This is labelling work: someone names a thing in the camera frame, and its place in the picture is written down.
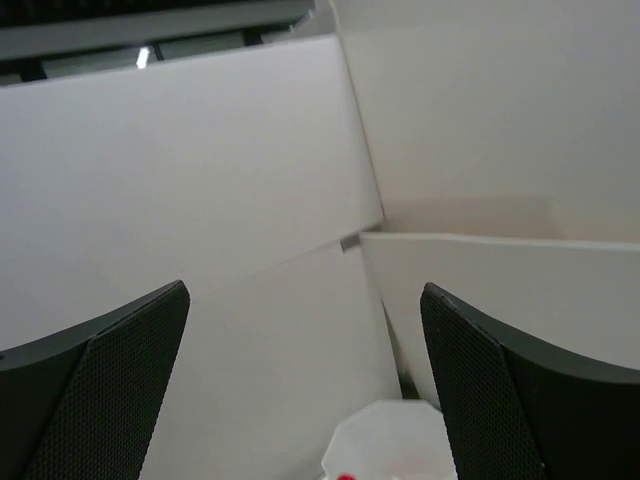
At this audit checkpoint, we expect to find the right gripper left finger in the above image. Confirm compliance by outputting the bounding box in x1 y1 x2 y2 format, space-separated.
1 280 190 480

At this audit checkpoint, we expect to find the white octagonal plastic bin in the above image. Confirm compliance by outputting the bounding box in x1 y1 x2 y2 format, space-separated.
321 400 457 479

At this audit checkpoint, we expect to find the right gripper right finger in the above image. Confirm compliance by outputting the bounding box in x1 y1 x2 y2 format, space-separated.
420 283 639 479

